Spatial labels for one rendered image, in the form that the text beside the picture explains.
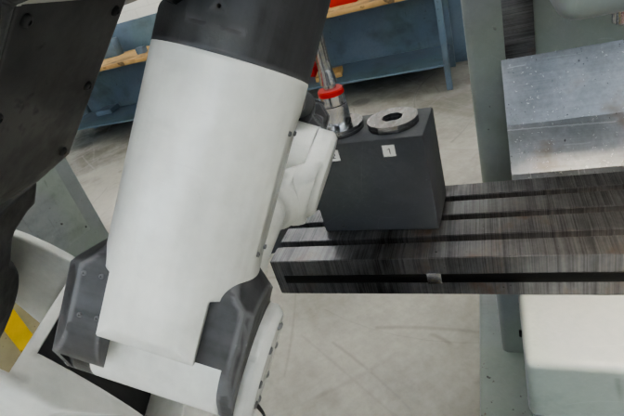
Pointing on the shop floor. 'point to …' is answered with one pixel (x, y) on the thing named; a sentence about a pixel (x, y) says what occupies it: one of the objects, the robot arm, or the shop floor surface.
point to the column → (480, 5)
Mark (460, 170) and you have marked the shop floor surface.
